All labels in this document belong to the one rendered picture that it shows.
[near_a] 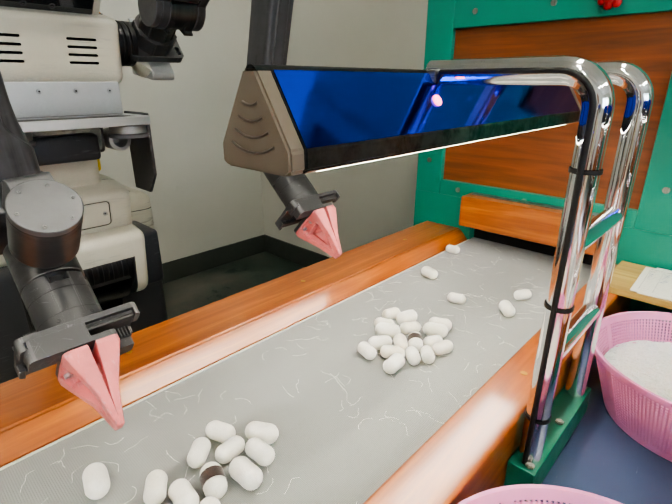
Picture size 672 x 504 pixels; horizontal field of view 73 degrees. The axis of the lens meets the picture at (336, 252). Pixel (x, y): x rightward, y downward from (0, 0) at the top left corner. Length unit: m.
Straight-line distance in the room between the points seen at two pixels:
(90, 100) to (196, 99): 1.78
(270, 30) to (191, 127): 2.03
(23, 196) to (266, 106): 0.23
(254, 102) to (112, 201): 0.76
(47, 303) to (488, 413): 0.45
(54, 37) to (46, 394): 0.64
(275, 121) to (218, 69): 2.53
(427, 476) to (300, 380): 0.22
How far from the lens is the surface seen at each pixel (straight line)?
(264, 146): 0.33
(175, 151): 2.70
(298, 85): 0.35
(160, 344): 0.67
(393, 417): 0.56
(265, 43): 0.75
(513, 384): 0.60
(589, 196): 0.44
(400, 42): 2.22
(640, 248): 1.03
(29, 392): 0.65
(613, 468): 0.67
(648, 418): 0.68
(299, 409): 0.56
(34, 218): 0.45
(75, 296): 0.49
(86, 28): 1.04
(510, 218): 1.02
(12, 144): 0.54
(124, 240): 1.05
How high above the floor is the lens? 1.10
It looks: 21 degrees down
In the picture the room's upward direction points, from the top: straight up
